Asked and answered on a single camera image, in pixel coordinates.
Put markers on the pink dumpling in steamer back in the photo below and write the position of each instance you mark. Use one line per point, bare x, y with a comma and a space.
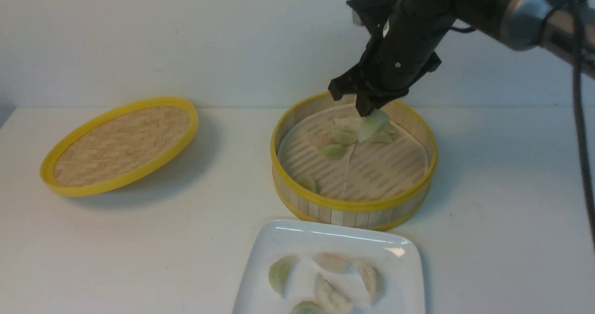
321, 140

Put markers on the yellow-rimmed woven bamboo lid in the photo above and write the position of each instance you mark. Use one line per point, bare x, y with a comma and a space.
120, 146

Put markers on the white square ceramic plate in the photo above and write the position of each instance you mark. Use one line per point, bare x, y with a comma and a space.
396, 257

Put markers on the yellow-rimmed bamboo steamer basket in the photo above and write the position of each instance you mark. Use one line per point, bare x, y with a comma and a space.
379, 215

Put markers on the pink dumpling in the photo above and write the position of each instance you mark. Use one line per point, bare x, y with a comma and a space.
332, 262
321, 140

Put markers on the white dumpling on plate right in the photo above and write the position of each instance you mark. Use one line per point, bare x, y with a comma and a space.
372, 279

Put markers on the green dumpling on plate bottom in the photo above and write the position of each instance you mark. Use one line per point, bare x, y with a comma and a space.
307, 307

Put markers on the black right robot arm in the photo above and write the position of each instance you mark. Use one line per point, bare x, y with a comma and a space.
563, 27

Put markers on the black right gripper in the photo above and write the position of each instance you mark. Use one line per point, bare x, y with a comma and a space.
397, 55

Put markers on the white dumpling on plate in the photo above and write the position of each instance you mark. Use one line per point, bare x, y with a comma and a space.
331, 300
372, 279

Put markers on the green dumpling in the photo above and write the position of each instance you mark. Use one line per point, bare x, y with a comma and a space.
307, 307
279, 273
384, 136
342, 137
372, 124
308, 183
333, 151

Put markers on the white paper steamer liner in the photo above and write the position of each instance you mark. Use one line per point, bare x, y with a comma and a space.
368, 171

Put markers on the white dumpling in steamer top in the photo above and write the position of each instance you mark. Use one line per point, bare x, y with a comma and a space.
348, 124

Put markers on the black wrist camera on right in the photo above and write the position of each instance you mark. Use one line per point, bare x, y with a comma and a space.
370, 14

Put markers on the green dumpling in steamer mid-left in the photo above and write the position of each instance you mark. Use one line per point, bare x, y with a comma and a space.
333, 151

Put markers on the white dumpling on plate centre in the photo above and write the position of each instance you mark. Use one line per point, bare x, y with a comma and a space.
331, 300

